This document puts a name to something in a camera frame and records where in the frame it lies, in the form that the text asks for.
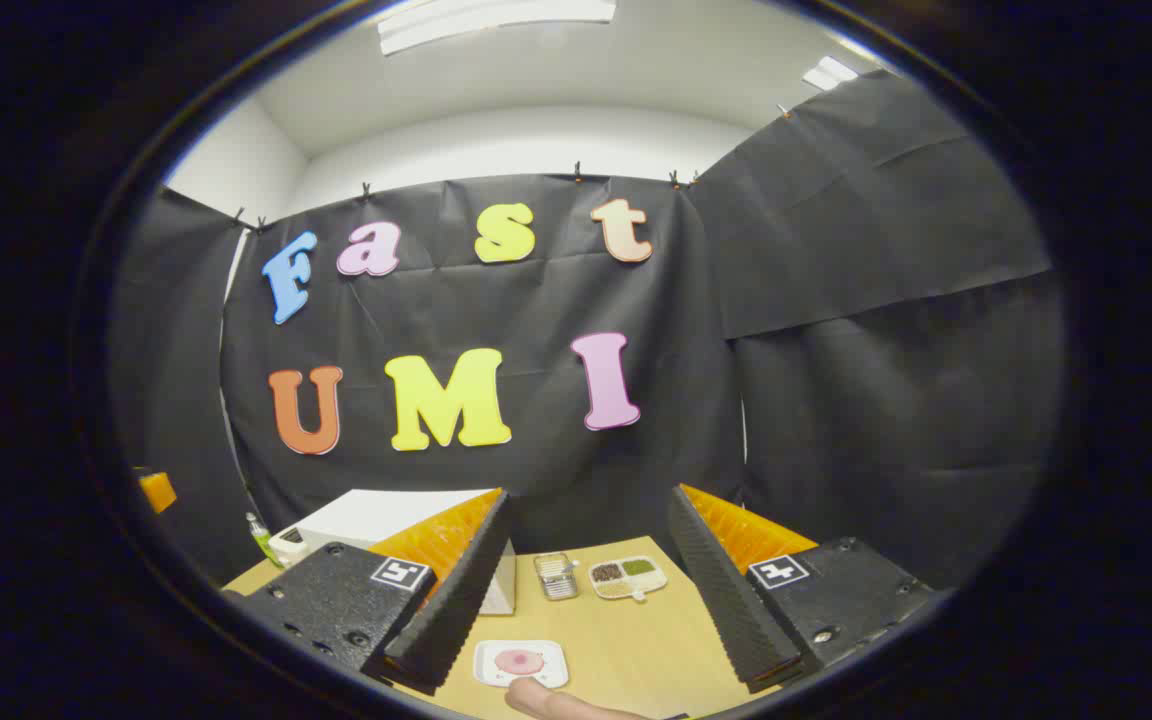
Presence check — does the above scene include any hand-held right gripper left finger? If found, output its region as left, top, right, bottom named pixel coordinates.
left=226, top=488, right=515, bottom=696

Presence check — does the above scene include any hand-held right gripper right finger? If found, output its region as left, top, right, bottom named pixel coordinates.
left=668, top=484, right=937, bottom=696

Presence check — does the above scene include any white microwave oven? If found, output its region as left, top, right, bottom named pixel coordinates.
left=294, top=488, right=517, bottom=616

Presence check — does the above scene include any white square plate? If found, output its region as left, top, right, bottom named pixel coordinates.
left=473, top=640, right=569, bottom=691

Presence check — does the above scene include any white divided dish of grains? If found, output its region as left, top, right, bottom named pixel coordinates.
left=588, top=556, right=668, bottom=601

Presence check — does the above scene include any green drink bottle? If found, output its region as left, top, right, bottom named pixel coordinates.
left=246, top=512, right=282, bottom=566

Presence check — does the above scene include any black backdrop cloth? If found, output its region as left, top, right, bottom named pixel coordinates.
left=106, top=70, right=1067, bottom=591

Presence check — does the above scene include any small ceiling light panel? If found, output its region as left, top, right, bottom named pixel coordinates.
left=801, top=55, right=859, bottom=93

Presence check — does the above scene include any long ceiling light panel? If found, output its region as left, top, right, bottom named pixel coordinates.
left=378, top=0, right=617, bottom=56

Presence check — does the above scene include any metal wire basket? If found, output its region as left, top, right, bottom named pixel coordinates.
left=534, top=552, right=580, bottom=601

